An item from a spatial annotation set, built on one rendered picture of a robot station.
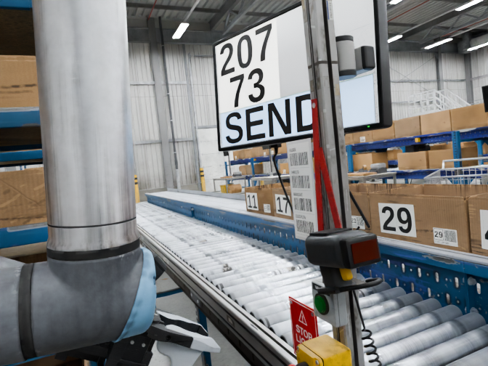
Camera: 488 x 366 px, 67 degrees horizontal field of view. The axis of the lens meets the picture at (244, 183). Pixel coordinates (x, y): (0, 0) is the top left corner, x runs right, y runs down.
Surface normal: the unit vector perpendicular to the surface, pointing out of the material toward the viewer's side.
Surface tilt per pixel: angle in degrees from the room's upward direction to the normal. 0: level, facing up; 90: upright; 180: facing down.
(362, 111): 86
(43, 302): 73
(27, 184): 90
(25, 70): 90
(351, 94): 86
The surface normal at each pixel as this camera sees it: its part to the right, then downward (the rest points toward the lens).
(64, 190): -0.18, 0.08
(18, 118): 0.40, 0.00
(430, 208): -0.91, 0.12
